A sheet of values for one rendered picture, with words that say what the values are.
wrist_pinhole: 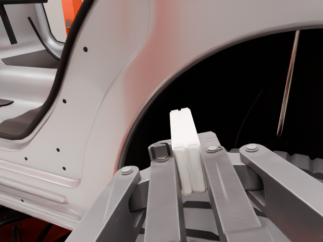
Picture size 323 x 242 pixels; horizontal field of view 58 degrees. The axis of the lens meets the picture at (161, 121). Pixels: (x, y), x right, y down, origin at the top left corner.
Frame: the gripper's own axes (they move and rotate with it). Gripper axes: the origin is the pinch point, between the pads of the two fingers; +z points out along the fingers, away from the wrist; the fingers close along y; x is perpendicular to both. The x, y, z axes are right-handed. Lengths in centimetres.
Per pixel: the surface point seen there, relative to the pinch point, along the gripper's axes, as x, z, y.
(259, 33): 3.4, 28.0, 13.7
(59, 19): 46, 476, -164
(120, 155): -17.8, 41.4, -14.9
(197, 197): -9.3, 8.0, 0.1
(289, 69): -8, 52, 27
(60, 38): 18, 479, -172
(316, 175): -10.8, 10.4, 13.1
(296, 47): -3, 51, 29
